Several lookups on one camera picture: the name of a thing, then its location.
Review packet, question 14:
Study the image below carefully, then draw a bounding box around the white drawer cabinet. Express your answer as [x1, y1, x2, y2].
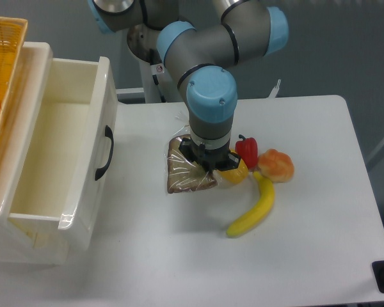
[0, 42, 68, 264]

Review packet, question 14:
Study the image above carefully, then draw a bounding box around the yellow banana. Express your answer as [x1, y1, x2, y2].
[226, 171, 275, 238]

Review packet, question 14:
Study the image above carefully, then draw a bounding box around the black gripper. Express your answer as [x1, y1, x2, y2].
[179, 137, 241, 173]

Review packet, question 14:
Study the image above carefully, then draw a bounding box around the plastic-wrapped brown toast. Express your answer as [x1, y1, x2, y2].
[164, 112, 219, 194]

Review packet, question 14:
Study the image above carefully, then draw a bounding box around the black drawer handle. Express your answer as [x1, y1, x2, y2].
[94, 125, 115, 181]

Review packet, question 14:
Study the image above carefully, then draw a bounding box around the red bell pepper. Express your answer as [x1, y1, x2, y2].
[235, 134, 258, 169]

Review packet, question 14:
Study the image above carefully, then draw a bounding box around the orange bread roll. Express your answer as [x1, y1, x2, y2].
[257, 148, 294, 183]

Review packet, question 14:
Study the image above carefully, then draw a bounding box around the yellow wicker basket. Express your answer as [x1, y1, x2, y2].
[0, 17, 28, 137]

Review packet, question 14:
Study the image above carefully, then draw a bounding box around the yellow bell pepper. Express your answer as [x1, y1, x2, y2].
[216, 159, 249, 185]

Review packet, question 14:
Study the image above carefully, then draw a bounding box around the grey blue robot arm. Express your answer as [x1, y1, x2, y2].
[88, 1, 289, 171]

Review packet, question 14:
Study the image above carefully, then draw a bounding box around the open white upper drawer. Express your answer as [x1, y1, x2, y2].
[10, 57, 118, 250]

